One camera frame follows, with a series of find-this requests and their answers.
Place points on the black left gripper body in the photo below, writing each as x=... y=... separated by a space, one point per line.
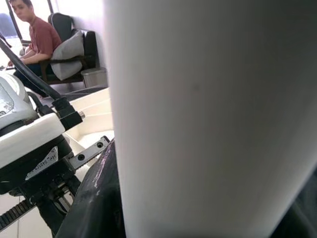
x=44 y=178

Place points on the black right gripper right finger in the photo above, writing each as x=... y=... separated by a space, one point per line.
x=307 y=213

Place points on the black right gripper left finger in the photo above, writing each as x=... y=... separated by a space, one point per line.
x=99 y=210

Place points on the white plastic table top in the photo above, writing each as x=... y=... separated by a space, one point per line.
x=94 y=104

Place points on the white plastic table leg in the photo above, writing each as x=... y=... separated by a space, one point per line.
x=210 y=111

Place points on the steel waste bin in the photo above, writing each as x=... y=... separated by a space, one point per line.
x=95 y=78

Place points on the grey cushion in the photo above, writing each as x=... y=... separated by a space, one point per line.
x=69 y=54

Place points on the black armchair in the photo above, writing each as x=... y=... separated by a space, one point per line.
x=89 y=49

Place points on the person in red shirt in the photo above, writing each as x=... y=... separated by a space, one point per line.
x=42 y=39

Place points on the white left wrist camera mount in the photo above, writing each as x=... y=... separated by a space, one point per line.
x=32 y=138

